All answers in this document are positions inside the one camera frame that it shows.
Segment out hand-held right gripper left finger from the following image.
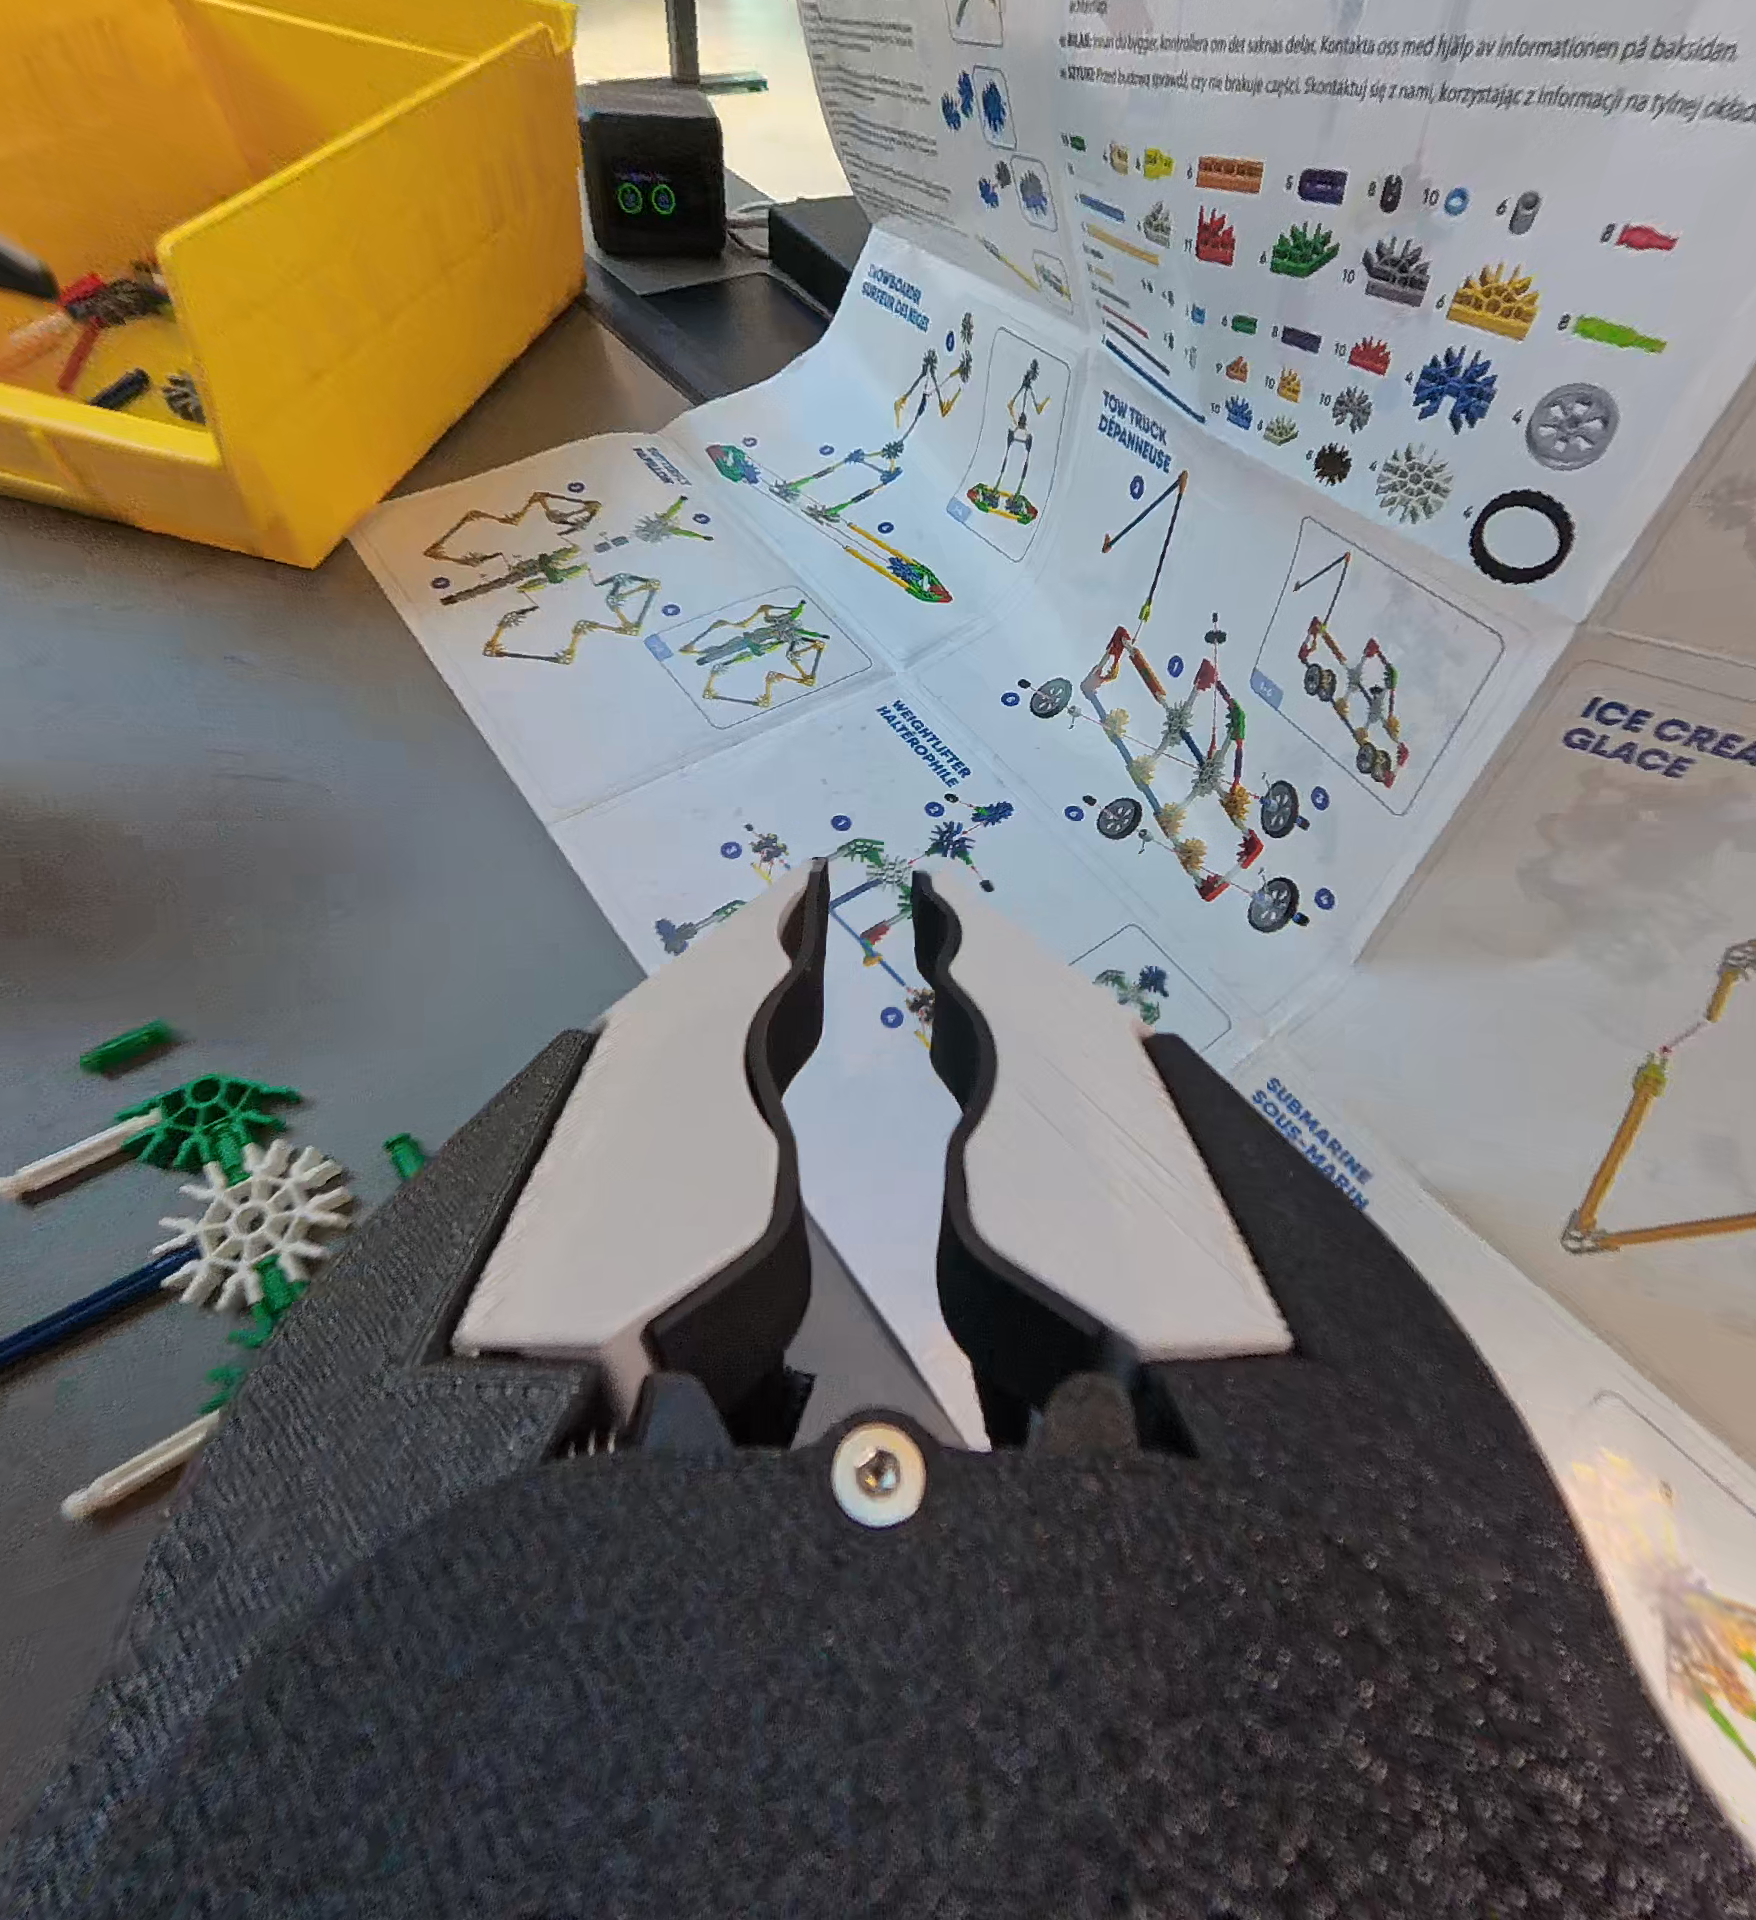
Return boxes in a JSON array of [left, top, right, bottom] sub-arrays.
[[452, 857, 832, 1448]]

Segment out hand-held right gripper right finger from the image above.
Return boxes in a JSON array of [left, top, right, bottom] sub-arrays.
[[907, 866, 1294, 1454]]

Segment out pile of colourful toy pieces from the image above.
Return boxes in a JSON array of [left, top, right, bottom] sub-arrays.
[[0, 261, 211, 429]]

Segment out white green blue toy assembly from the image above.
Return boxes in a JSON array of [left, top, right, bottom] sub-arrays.
[[0, 1073, 359, 1525]]

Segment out yellow plastic bin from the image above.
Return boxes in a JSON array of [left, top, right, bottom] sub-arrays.
[[0, 0, 586, 568]]

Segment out black cube device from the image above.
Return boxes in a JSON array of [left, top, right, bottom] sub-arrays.
[[579, 80, 732, 257]]

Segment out folded paper instruction sheet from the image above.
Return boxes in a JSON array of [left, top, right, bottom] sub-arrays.
[[351, 0, 1756, 1920]]

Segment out black power adapter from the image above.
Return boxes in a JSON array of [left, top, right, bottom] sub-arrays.
[[766, 195, 874, 313]]

